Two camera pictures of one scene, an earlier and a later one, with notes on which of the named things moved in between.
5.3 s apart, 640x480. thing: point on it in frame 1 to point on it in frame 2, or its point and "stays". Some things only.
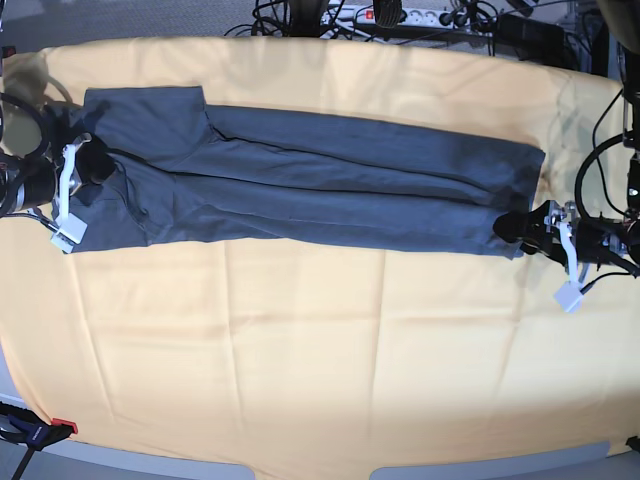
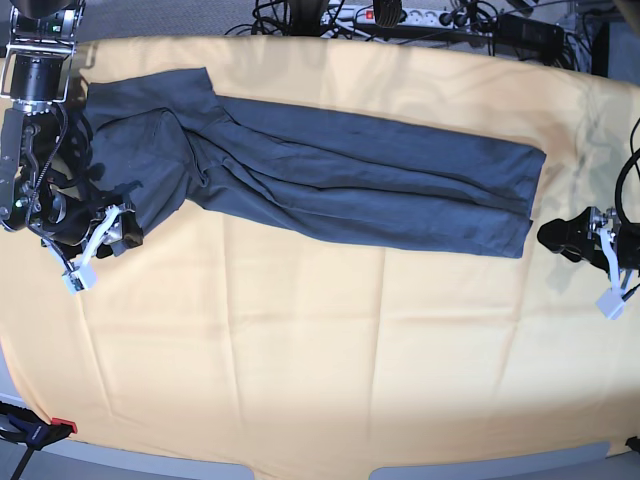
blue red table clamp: [26, 426] stays
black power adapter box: [533, 41] stays
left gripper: [39, 185] to [67, 220]
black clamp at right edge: [634, 443] stays
